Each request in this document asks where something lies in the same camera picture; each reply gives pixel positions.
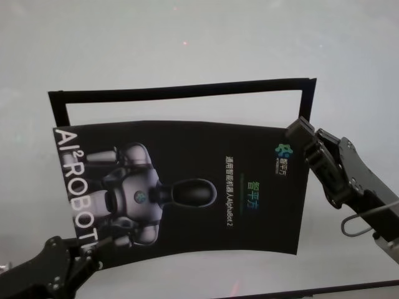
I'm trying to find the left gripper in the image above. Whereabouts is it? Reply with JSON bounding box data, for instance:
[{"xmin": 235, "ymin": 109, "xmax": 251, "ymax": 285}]
[{"xmin": 0, "ymin": 235, "xmax": 113, "ymax": 299}]

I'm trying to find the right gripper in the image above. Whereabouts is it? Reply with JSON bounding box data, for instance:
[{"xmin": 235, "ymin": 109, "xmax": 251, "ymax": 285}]
[{"xmin": 286, "ymin": 116, "xmax": 399, "ymax": 240}]

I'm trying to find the black robot poster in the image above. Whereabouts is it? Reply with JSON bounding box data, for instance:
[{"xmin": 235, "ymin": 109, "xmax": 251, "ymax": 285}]
[{"xmin": 52, "ymin": 120, "xmax": 310, "ymax": 270}]

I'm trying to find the grey cable loop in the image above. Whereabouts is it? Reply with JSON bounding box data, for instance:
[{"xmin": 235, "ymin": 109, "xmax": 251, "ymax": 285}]
[{"xmin": 340, "ymin": 204, "xmax": 399, "ymax": 238}]

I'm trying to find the black tape frame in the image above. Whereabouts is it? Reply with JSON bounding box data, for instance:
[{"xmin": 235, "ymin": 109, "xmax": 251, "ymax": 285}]
[{"xmin": 47, "ymin": 77, "xmax": 319, "ymax": 128}]

